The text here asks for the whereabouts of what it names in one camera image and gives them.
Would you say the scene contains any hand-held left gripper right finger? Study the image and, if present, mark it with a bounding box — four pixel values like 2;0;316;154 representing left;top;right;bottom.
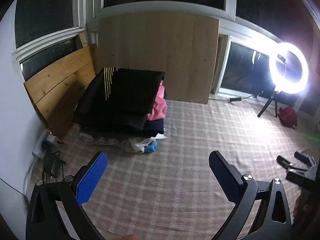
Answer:
209;151;294;240

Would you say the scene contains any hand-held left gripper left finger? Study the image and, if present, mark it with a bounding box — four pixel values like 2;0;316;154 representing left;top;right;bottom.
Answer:
26;151;108;240

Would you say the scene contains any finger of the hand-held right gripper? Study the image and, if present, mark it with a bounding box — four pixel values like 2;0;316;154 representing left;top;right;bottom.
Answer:
294;151;312;166
276;156;293;170

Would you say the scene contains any maroon shirt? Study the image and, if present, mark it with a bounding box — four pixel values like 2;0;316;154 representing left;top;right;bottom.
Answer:
277;106;298;129

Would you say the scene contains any plain black garment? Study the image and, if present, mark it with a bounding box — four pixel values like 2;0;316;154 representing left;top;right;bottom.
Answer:
73;114;150;137

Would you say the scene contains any checked woven mat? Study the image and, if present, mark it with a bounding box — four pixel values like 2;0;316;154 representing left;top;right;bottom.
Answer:
32;97;320;240

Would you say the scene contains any grey plug adapter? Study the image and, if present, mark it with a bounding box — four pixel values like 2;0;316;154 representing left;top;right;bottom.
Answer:
41;134;63;151

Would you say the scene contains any white garment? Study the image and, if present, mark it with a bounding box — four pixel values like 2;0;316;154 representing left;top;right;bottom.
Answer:
129;133;167;153

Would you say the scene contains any white power strip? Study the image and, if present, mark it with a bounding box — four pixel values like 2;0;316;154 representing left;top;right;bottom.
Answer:
32;129;63;158

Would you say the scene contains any light blue garment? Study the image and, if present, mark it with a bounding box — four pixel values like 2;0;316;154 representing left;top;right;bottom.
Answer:
145;141;159;153

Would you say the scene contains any black garment with yellow stripes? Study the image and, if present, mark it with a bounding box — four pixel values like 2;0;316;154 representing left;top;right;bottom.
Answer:
72;67;166;128

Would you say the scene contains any pink garment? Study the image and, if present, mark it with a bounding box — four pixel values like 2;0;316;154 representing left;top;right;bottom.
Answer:
147;80;168;121

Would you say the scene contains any pine plank board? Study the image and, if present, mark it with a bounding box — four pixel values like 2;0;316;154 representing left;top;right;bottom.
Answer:
24;45;97;139

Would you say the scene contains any narrow plywood board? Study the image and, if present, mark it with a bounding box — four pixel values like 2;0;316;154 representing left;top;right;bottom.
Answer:
79;33;91;48

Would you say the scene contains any large light wooden board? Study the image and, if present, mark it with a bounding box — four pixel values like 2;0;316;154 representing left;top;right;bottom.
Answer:
96;12;219;105

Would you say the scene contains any ring light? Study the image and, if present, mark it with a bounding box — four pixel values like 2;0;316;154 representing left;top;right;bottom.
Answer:
269;42;309;94

